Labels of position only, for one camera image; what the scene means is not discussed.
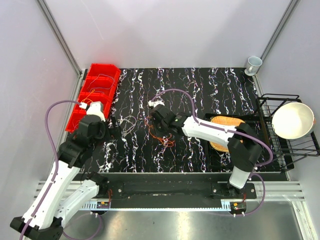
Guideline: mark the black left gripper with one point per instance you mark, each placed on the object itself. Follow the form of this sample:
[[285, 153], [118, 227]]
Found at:
[[113, 133]]

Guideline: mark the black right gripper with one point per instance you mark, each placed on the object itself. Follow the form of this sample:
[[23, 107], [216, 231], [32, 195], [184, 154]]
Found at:
[[154, 124]]

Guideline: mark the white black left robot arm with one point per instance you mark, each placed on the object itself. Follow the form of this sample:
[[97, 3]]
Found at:
[[49, 214]]

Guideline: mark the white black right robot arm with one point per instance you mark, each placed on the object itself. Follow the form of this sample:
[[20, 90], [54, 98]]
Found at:
[[238, 140]]

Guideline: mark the red storage bin row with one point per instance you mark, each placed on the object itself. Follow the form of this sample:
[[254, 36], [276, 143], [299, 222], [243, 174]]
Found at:
[[100, 85]]

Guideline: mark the woven bamboo tray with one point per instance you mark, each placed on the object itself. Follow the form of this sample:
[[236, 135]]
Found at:
[[227, 121]]

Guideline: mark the white mug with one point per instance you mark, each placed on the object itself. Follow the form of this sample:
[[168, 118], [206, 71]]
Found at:
[[252, 66]]

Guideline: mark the white bowl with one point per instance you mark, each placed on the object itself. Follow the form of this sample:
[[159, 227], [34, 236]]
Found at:
[[293, 121]]

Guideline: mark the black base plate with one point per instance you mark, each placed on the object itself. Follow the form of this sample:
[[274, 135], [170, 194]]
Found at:
[[139, 187]]

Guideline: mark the black wire dish rack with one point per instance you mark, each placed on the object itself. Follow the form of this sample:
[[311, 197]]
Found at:
[[299, 149]]

